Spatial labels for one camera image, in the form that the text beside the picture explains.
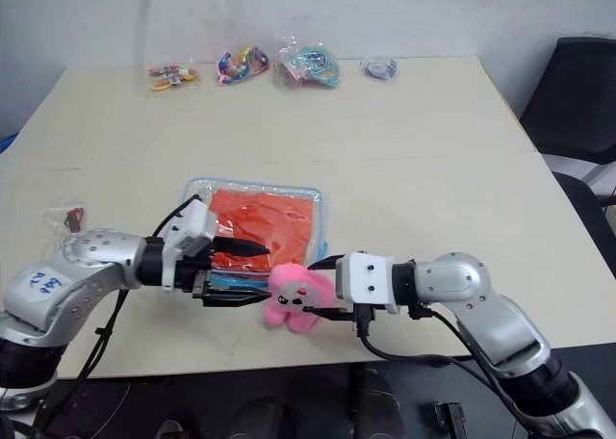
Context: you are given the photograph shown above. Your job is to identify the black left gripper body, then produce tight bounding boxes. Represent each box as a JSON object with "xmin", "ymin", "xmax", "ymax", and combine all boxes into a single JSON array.
[{"xmin": 173, "ymin": 258, "xmax": 217, "ymax": 309}]

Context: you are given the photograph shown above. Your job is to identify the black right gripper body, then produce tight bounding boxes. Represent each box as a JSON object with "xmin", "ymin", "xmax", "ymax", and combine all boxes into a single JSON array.
[{"xmin": 336, "ymin": 299, "xmax": 387, "ymax": 322}]

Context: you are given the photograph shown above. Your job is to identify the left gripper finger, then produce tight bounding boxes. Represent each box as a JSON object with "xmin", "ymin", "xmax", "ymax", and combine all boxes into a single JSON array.
[
  {"xmin": 213, "ymin": 236, "xmax": 271, "ymax": 257},
  {"xmin": 203, "ymin": 287, "xmax": 272, "ymax": 310}
]

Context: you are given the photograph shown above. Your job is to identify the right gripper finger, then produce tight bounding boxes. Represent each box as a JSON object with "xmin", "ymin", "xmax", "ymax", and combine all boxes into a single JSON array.
[
  {"xmin": 302, "ymin": 306, "xmax": 357, "ymax": 323},
  {"xmin": 307, "ymin": 252, "xmax": 345, "ymax": 271}
]

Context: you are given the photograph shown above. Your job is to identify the orange cloth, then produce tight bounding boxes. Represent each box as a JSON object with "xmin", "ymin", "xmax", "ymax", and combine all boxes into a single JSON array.
[
  {"xmin": 208, "ymin": 188, "xmax": 320, "ymax": 272},
  {"xmin": 184, "ymin": 175, "xmax": 334, "ymax": 292}
]

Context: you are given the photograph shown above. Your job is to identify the pink plush toy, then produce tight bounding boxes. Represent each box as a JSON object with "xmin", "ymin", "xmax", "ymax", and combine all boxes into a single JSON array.
[{"xmin": 261, "ymin": 262, "xmax": 334, "ymax": 335}]

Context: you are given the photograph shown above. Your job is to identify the large dark rounded shape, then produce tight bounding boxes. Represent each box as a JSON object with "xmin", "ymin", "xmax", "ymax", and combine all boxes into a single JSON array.
[{"xmin": 352, "ymin": 365, "xmax": 404, "ymax": 439}]

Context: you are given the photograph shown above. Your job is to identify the small bag with red item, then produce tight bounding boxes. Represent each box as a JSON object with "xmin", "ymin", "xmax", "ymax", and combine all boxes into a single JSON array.
[{"xmin": 39, "ymin": 204, "xmax": 91, "ymax": 241}]

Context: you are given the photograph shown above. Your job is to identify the bag of multicoloured items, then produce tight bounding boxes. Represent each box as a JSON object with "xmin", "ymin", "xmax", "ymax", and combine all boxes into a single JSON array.
[{"xmin": 215, "ymin": 44, "xmax": 271, "ymax": 89}]

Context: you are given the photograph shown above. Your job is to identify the bag of yellow orange clips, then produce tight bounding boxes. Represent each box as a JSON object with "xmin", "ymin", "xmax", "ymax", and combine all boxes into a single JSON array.
[{"xmin": 145, "ymin": 62, "xmax": 204, "ymax": 97}]

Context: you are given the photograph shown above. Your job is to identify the bag of teal items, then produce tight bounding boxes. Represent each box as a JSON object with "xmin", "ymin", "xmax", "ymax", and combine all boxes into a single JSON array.
[{"xmin": 272, "ymin": 36, "xmax": 345, "ymax": 93}]

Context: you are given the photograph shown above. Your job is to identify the small bag with blue item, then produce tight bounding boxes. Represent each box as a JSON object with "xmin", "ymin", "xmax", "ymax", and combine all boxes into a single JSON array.
[{"xmin": 359, "ymin": 57, "xmax": 401, "ymax": 82}]

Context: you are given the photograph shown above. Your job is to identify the black office chair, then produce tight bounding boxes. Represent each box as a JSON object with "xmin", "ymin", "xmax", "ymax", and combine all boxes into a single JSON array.
[{"xmin": 518, "ymin": 36, "xmax": 616, "ymax": 277}]

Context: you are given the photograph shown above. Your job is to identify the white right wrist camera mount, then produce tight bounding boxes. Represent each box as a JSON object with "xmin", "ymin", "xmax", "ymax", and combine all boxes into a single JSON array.
[{"xmin": 334, "ymin": 251, "xmax": 401, "ymax": 316}]

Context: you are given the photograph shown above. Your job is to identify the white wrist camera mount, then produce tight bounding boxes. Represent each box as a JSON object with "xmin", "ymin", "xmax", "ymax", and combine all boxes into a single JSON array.
[
  {"xmin": 162, "ymin": 200, "xmax": 218, "ymax": 292},
  {"xmin": 334, "ymin": 251, "xmax": 401, "ymax": 316}
]

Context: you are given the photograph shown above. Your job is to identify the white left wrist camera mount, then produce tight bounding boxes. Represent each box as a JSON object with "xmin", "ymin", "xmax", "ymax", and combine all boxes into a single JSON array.
[{"xmin": 162, "ymin": 200, "xmax": 218, "ymax": 292}]

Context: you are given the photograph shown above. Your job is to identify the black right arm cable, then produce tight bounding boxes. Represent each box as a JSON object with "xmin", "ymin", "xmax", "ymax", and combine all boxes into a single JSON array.
[{"xmin": 354, "ymin": 302, "xmax": 535, "ymax": 439}]

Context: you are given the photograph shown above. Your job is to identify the black rectangular bracket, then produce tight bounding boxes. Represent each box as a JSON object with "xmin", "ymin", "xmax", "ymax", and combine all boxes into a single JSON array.
[{"xmin": 431, "ymin": 400, "xmax": 469, "ymax": 439}]

